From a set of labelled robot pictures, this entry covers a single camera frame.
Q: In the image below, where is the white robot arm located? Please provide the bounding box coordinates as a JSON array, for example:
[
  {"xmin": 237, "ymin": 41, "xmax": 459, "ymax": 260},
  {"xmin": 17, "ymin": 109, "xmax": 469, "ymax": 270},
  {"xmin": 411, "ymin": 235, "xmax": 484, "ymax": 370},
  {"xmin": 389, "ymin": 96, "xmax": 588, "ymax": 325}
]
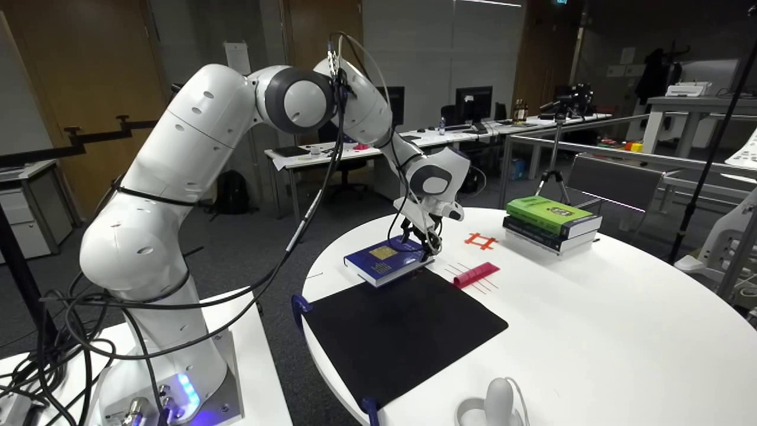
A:
[{"xmin": 79, "ymin": 55, "xmax": 469, "ymax": 426}]

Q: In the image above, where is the black mat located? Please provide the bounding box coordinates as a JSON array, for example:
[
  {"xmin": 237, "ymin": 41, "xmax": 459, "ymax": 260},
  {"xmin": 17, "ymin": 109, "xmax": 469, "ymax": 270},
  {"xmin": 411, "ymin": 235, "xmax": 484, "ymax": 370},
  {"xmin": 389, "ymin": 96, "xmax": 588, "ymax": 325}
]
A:
[{"xmin": 305, "ymin": 270, "xmax": 509, "ymax": 409}]

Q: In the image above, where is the blue book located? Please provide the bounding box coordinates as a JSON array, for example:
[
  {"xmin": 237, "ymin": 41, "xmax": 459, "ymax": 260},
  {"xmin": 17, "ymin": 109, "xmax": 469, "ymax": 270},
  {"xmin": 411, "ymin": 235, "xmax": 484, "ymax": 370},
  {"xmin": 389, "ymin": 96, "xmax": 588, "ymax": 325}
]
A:
[{"xmin": 342, "ymin": 236, "xmax": 432, "ymax": 287}]

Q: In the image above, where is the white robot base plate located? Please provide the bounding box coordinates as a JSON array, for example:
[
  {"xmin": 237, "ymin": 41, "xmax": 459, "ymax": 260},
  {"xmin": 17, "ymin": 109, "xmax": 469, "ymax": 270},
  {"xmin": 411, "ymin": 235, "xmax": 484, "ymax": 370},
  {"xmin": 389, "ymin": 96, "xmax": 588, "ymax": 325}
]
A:
[{"xmin": 1, "ymin": 294, "xmax": 290, "ymax": 426}]

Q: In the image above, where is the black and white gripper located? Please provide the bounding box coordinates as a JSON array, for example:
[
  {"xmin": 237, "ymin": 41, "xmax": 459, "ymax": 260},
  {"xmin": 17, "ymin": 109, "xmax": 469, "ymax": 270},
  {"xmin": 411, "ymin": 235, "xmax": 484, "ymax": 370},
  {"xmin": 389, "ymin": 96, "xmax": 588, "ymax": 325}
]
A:
[{"xmin": 401, "ymin": 202, "xmax": 463, "ymax": 255}]

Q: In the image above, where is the black backpack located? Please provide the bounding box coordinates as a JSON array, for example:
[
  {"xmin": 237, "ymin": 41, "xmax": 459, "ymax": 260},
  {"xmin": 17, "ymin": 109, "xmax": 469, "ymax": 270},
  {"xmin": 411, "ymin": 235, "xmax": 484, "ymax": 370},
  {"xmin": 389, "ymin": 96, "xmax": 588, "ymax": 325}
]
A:
[{"xmin": 215, "ymin": 170, "xmax": 251, "ymax": 215}]

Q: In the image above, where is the right black monitor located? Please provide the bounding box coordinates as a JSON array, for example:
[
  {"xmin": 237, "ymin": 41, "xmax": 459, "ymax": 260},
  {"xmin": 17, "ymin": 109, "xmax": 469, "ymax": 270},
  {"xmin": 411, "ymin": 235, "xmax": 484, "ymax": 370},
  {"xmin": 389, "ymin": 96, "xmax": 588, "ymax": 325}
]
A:
[{"xmin": 456, "ymin": 86, "xmax": 491, "ymax": 133}]

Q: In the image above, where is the white office desk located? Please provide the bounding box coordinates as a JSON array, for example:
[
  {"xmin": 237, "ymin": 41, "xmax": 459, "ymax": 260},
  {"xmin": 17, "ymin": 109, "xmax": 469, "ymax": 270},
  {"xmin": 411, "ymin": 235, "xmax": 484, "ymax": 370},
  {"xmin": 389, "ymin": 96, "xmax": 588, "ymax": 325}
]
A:
[{"xmin": 265, "ymin": 114, "xmax": 610, "ymax": 218}]

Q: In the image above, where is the dark book under green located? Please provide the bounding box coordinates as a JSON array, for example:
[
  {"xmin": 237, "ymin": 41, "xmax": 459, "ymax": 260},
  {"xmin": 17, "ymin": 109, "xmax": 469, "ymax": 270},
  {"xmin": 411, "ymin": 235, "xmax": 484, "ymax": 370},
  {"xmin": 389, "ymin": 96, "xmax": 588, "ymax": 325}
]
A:
[{"xmin": 502, "ymin": 218, "xmax": 599, "ymax": 253}]

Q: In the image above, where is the red rectangular block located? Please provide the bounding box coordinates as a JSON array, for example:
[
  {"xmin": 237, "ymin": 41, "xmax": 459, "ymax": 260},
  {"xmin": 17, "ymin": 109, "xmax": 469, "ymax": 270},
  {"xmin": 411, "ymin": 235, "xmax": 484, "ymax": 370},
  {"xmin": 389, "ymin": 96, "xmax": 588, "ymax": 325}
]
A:
[{"xmin": 451, "ymin": 262, "xmax": 499, "ymax": 288}]

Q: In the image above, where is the metal frame table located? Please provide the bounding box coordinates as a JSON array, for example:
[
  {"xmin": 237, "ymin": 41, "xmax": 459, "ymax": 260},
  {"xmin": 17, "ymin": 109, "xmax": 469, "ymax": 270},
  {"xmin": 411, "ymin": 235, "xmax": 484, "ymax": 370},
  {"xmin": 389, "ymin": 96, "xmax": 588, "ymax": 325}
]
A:
[{"xmin": 509, "ymin": 126, "xmax": 755, "ymax": 214}]

